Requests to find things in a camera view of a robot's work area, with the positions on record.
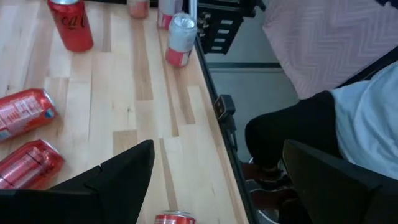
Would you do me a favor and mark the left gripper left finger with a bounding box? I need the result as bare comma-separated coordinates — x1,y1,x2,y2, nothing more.
0,139,155,224

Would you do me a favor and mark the orange Fanta can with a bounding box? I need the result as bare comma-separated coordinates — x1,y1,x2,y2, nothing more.
0,88,58,142

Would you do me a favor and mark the red Coca-Cola Zero can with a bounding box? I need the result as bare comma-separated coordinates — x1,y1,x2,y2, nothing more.
0,139,65,190
47,0,95,53

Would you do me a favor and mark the black slotted metal bracket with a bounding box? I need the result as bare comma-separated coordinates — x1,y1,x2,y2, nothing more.
197,0,265,55

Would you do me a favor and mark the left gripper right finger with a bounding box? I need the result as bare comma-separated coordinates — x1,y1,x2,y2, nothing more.
282,139,398,224

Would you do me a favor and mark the black table-level camera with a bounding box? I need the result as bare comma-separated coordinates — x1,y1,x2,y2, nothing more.
213,94,236,121

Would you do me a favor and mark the person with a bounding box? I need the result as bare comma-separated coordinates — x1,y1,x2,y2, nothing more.
244,60,398,203

